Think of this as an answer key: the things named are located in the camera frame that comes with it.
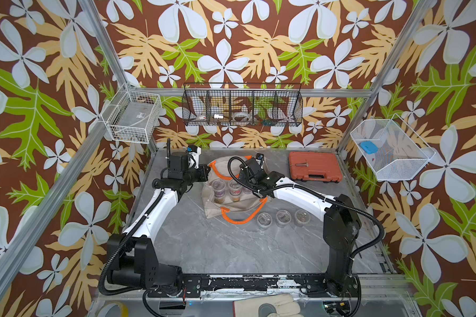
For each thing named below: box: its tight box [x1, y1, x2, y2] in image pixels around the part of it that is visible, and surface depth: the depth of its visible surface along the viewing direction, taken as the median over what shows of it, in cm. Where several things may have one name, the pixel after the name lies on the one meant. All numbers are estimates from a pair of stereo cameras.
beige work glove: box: [233, 293, 305, 317], surface depth 71 cm
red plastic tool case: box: [288, 151, 344, 183], surface depth 107 cm
